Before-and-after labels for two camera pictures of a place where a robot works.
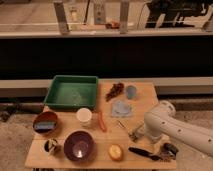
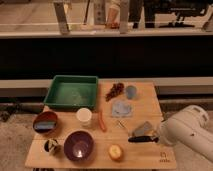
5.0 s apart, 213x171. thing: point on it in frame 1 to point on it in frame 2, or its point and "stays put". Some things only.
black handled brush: (168, 152) to (142, 139)
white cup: (84, 116) stays put
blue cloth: (120, 108) stays put
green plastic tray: (72, 92) stays put
